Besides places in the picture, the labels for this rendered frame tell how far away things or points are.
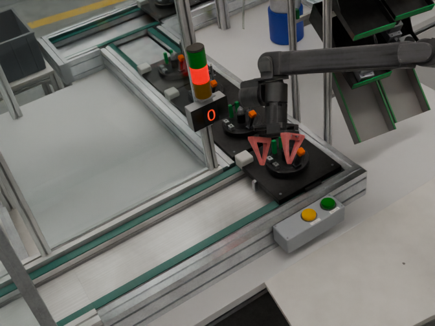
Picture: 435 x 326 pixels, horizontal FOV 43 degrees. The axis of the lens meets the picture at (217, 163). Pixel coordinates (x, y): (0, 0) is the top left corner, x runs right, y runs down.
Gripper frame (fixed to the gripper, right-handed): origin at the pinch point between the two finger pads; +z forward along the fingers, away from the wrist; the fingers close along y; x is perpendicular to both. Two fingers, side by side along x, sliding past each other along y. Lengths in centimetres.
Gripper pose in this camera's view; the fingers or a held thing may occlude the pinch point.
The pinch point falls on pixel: (275, 161)
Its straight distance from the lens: 140.9
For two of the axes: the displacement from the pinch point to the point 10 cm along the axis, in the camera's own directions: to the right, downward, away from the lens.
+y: 6.2, -0.3, -7.8
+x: 7.8, 0.5, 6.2
